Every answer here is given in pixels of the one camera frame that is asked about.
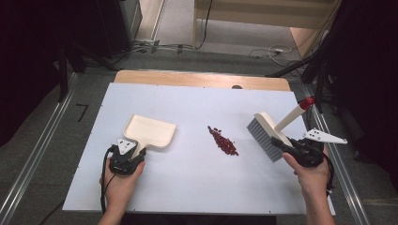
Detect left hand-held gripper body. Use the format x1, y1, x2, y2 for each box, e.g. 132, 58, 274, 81
107, 138, 147, 176

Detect white floor cable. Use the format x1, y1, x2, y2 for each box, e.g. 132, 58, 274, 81
248, 43, 301, 68

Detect bundle of floor cables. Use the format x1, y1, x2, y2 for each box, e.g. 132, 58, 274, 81
112, 38, 195, 65

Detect light wooden table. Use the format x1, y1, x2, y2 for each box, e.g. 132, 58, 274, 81
113, 69, 292, 92

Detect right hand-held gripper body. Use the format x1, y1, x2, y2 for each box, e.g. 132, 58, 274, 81
289, 127, 348, 169

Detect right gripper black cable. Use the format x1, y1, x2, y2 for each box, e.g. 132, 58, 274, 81
323, 152, 336, 193

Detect cream hand brush red cap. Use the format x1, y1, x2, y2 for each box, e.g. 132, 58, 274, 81
246, 96, 315, 163

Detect light wooden cabinet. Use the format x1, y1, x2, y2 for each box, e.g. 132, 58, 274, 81
192, 0, 342, 57

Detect person's right hand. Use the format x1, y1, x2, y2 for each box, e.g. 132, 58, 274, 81
282, 146, 333, 201

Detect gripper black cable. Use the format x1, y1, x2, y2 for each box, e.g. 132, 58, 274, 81
99, 146, 115, 215
323, 152, 336, 193

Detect person's left hand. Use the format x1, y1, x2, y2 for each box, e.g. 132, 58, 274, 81
99, 157, 146, 207

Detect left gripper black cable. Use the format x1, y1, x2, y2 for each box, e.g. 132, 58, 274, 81
99, 146, 115, 215

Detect dark cabinet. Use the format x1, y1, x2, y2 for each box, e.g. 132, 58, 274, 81
93, 0, 144, 60

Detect black hanging cable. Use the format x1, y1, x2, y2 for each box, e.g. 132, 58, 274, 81
195, 0, 214, 51

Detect red beans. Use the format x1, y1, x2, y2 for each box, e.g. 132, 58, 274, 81
207, 125, 239, 157

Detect black metal stand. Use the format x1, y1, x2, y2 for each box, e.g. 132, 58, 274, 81
55, 43, 120, 102
266, 46, 332, 113

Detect cream plastic dustpan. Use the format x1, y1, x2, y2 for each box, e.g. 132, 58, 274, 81
122, 113, 177, 158

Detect white table cover sheet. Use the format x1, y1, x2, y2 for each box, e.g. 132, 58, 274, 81
61, 82, 336, 217

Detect metal floor rail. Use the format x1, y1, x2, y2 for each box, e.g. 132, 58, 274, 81
0, 72, 79, 225
301, 83, 372, 225

